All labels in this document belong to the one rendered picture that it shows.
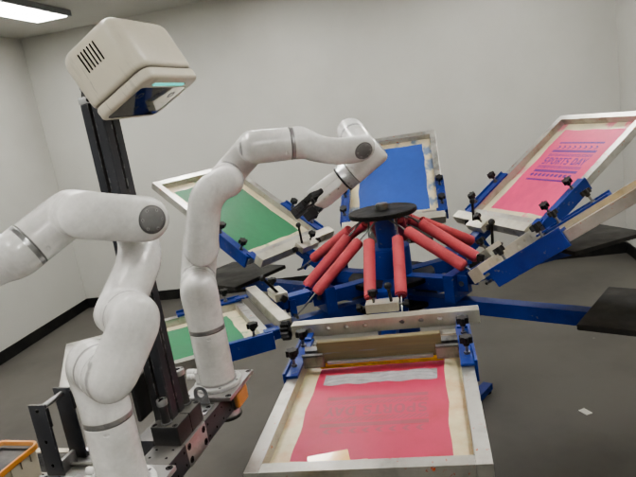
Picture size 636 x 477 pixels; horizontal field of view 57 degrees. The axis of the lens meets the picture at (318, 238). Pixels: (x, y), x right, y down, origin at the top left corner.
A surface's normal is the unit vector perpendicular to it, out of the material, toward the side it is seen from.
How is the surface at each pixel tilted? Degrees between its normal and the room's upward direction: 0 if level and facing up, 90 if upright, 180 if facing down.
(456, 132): 90
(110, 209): 81
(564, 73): 90
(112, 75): 90
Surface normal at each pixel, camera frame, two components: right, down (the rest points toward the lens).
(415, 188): -0.22, -0.69
